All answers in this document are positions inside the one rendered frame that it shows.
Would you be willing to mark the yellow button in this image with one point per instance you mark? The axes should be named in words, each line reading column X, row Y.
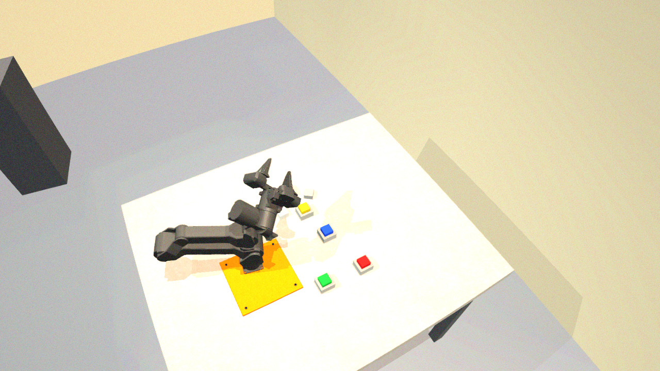
column 304, row 211

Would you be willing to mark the green button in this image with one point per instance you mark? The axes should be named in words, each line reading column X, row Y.
column 324, row 282

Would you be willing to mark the red button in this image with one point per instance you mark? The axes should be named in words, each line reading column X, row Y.
column 363, row 264

